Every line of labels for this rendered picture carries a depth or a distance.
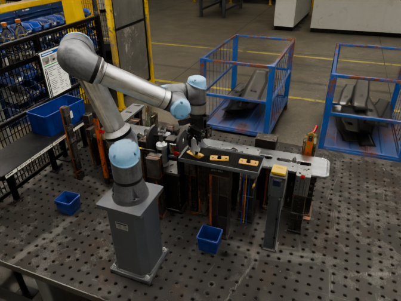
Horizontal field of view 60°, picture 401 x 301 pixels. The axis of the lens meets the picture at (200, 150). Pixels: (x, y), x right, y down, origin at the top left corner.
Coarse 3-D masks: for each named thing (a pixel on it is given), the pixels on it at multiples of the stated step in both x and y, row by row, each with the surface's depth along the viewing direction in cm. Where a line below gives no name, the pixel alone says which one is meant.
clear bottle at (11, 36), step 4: (4, 24) 192; (4, 28) 192; (4, 32) 192; (8, 32) 193; (4, 36) 193; (8, 36) 194; (12, 36) 195; (4, 40) 194; (8, 40) 194; (12, 40) 196; (12, 48) 197; (8, 52) 197; (12, 52) 198; (16, 52) 199; (8, 56) 199; (12, 56) 199; (16, 56) 200
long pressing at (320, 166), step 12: (168, 132) 213; (216, 144) 200; (228, 144) 200; (276, 156) 187; (288, 156) 187; (300, 156) 187; (312, 156) 188; (288, 168) 177; (312, 168) 177; (324, 168) 177
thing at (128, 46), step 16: (112, 0) 422; (128, 0) 453; (144, 0) 490; (112, 16) 423; (128, 16) 461; (144, 16) 497; (112, 32) 430; (128, 32) 469; (144, 32) 507; (112, 48) 441; (128, 48) 477; (144, 48) 516; (128, 64) 483; (144, 64) 525
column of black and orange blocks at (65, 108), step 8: (64, 112) 199; (64, 120) 202; (64, 128) 205; (72, 128) 208; (72, 136) 209; (72, 144) 210; (72, 152) 213; (72, 160) 216; (80, 168) 221; (80, 176) 222
